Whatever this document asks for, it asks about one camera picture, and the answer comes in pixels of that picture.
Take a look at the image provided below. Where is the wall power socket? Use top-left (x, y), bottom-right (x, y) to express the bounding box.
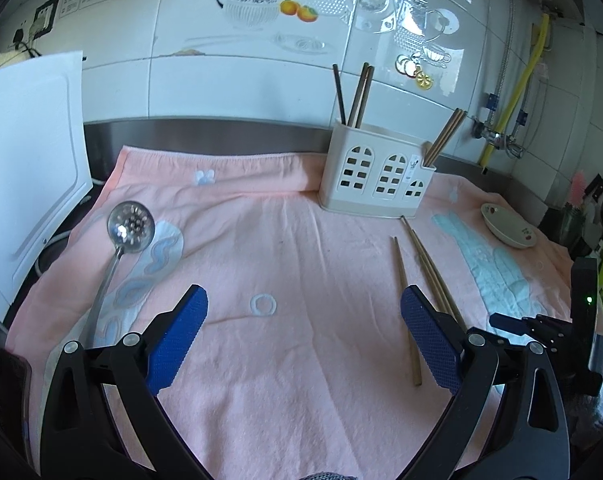
top-left (30, 0), bottom-right (60, 40)

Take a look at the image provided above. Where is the yellow gas hose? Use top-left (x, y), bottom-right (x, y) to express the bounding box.
top-left (477, 12), bottom-right (551, 167)

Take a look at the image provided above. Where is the steel angle valve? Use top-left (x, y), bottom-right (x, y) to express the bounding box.
top-left (503, 138), bottom-right (526, 159)
top-left (471, 120), bottom-right (502, 148)

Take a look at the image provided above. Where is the white microwave oven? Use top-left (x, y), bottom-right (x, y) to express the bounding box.
top-left (0, 51), bottom-right (92, 318)

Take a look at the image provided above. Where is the small white plate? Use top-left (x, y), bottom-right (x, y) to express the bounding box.
top-left (480, 203), bottom-right (537, 249)

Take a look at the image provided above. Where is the pink towel with blue pattern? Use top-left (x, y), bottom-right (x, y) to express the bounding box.
top-left (6, 148), bottom-right (571, 479)

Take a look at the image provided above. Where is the steel slotted ladle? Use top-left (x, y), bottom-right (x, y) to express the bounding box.
top-left (79, 200), bottom-right (155, 348)

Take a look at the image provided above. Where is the pink brush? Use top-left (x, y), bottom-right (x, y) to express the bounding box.
top-left (567, 171), bottom-right (587, 208)

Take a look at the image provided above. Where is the braided steel water hose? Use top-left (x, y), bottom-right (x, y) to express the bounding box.
top-left (486, 0), bottom-right (514, 126)
top-left (513, 74), bottom-right (538, 137)

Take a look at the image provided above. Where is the white plastic utensil holder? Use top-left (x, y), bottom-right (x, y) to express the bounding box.
top-left (318, 122), bottom-right (436, 219)

